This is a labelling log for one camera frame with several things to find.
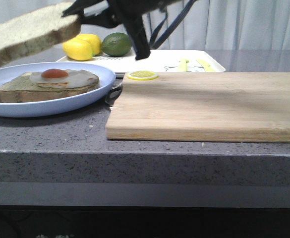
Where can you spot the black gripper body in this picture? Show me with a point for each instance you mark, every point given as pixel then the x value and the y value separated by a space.
pixel 157 3

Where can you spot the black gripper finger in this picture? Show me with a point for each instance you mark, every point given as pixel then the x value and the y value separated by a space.
pixel 93 12
pixel 129 13

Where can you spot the fried egg toy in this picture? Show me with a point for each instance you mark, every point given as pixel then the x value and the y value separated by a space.
pixel 64 79

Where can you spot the bread slice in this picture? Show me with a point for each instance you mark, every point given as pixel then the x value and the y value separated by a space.
pixel 37 31
pixel 21 89

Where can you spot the blue round plate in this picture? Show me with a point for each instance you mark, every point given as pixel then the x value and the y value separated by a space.
pixel 57 106

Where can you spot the white rectangular tray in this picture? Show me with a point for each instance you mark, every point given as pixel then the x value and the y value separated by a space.
pixel 158 61

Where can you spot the green lime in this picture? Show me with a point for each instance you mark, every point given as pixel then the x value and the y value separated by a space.
pixel 116 44

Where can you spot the rear yellow lemon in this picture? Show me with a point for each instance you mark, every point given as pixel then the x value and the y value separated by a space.
pixel 94 40

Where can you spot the yellow lemon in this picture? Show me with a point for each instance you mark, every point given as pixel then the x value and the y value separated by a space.
pixel 94 40
pixel 78 49

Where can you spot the front yellow lemon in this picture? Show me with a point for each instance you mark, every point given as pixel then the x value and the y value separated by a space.
pixel 78 49

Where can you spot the lemon slice toy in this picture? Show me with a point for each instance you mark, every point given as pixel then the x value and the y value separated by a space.
pixel 142 75

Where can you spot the yellow plastic fork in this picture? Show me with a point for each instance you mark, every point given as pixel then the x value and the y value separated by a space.
pixel 182 67

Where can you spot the white curtain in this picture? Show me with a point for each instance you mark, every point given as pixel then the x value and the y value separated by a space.
pixel 209 25

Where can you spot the yellow plastic knife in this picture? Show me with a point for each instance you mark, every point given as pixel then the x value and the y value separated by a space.
pixel 206 66

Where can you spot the wooden cutting board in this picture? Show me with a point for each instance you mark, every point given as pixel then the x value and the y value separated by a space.
pixel 212 106

